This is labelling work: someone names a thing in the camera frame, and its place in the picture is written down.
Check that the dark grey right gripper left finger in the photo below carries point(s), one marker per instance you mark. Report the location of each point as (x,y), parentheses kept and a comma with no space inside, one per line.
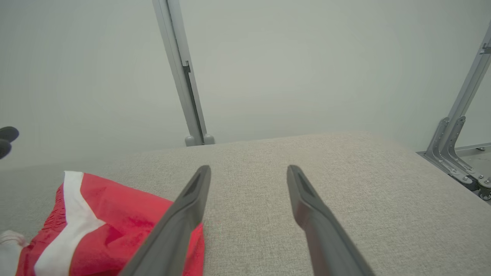
(172,230)

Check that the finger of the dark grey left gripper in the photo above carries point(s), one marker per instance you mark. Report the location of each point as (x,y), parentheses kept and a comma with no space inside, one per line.
(4,148)
(8,133)

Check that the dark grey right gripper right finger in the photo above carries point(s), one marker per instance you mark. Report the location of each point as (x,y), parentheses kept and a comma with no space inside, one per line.
(322,237)

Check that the red garment with white trim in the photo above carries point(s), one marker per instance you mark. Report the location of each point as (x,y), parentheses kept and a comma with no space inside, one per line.
(115,222)

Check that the small caster wheel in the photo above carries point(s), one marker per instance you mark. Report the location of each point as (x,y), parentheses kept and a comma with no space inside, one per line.
(485,191)

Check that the grey partition post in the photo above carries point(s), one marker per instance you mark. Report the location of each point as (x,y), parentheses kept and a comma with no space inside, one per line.
(180,76)

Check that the grey metal frame with bracket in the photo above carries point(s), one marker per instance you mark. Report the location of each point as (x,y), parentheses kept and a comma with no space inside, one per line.
(450,134)

